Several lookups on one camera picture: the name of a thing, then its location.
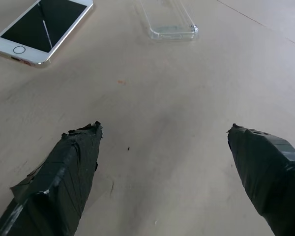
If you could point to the white smartphone with black screen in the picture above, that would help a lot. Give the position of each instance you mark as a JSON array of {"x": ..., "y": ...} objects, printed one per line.
[{"x": 41, "y": 27}]

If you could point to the clear transparent phone case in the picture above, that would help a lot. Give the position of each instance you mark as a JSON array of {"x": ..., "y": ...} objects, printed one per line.
[{"x": 173, "y": 30}]

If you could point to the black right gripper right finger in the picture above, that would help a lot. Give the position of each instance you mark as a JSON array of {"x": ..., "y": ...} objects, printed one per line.
[{"x": 268, "y": 177}]

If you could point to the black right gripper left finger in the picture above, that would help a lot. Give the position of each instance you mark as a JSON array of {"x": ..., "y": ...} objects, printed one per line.
[{"x": 54, "y": 186}]

